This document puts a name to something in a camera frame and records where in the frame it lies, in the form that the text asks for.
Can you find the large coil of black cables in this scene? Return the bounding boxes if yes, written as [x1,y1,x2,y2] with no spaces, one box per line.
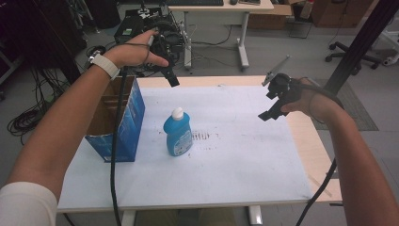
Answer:
[6,100,50,146]

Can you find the person's right hand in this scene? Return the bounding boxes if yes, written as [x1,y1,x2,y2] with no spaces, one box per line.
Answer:
[279,78,343,125]

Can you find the white wristwatch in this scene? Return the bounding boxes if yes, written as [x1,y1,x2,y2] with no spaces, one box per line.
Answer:
[87,53,121,80]

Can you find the white table mat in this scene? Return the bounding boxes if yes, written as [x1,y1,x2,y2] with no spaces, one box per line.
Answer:
[57,85,313,211]

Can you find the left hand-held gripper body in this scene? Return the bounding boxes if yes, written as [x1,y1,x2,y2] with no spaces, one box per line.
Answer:
[147,19,185,70]

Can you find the black metal post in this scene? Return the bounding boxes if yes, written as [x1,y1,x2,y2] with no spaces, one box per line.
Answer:
[323,0,399,97]

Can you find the person's white sleeve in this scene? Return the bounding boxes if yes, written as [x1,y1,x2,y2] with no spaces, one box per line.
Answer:
[0,181,59,226]

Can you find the person's left hand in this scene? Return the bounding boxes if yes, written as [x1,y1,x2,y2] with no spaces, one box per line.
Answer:
[103,29,170,71]

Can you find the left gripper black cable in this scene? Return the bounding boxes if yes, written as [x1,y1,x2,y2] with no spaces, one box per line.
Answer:
[109,65,130,226]

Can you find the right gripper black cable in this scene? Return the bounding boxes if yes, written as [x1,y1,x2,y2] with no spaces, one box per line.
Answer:
[294,77,345,226]

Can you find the brown wooden cabinet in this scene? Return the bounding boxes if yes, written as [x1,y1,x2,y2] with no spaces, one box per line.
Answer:
[310,0,375,29]

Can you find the grey floor mat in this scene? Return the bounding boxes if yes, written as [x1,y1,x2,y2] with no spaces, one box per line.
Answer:
[309,77,380,132]

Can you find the black computer tower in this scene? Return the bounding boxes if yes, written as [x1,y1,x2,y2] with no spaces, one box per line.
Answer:
[113,14,146,45]

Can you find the white office desk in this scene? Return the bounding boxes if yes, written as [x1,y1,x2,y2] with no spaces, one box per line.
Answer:
[167,0,276,72]

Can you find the brown cardboard box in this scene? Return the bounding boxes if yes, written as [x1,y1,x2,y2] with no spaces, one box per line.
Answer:
[247,3,295,31]

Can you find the blue bottle with white cap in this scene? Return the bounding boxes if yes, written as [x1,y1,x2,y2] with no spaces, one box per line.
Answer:
[163,106,194,157]

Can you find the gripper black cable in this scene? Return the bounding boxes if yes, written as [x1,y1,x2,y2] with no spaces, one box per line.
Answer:
[109,65,130,226]
[294,77,345,226]

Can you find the small black cable coil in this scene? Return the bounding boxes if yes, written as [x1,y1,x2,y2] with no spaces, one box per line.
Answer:
[86,44,107,59]

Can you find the blue cardboard box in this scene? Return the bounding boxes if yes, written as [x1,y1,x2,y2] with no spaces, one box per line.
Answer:
[85,74,147,164]

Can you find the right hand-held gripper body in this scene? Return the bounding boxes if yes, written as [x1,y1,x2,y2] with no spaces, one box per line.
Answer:
[261,54,303,106]

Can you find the black keyboard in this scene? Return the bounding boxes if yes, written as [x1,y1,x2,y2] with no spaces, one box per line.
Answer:
[165,0,225,8]

